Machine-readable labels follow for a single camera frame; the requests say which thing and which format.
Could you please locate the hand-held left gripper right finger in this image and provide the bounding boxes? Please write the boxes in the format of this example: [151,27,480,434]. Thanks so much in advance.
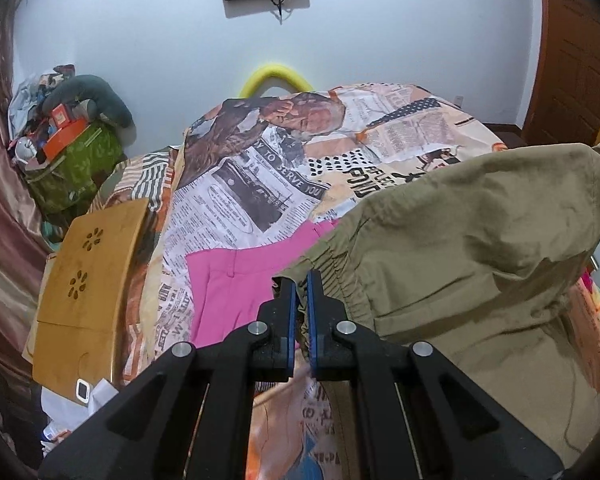
[305,269,566,480]

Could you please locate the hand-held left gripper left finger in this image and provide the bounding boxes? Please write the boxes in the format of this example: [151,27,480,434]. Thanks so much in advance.
[37,276,301,480]

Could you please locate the khaki pants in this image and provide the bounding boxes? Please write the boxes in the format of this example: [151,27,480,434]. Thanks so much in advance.
[272,142,600,471]

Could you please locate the pink garment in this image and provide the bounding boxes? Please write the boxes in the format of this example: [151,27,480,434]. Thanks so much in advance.
[185,220,338,348]

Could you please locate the newspaper printed blanket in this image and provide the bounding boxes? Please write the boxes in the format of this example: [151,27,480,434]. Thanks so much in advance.
[87,80,511,480]

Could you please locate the wooden lap desk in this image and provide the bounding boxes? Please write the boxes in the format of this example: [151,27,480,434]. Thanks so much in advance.
[30,197,151,403]

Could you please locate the yellow foam tube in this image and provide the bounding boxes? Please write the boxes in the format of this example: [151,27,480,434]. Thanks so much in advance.
[239,64,313,98]

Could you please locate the green patterned bag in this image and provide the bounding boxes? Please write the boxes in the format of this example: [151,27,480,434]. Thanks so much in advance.
[25,120,128,216]

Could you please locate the colourful fleece blanket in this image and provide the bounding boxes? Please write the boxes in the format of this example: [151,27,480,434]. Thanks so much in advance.
[570,270,600,396]

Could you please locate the orange box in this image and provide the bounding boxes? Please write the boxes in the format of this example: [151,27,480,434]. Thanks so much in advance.
[42,119,88,158]

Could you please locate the striped brown curtain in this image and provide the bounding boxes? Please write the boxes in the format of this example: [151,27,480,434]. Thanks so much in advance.
[0,10,56,386]

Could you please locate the crumpled printed bag pile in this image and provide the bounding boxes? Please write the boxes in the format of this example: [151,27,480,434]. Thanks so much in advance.
[7,65,76,161]

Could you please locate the brown wooden door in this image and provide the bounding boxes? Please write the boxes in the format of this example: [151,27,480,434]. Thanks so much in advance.
[522,0,600,148]

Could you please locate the black monitor cable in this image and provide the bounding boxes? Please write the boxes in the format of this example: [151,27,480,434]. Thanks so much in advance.
[267,0,293,23]

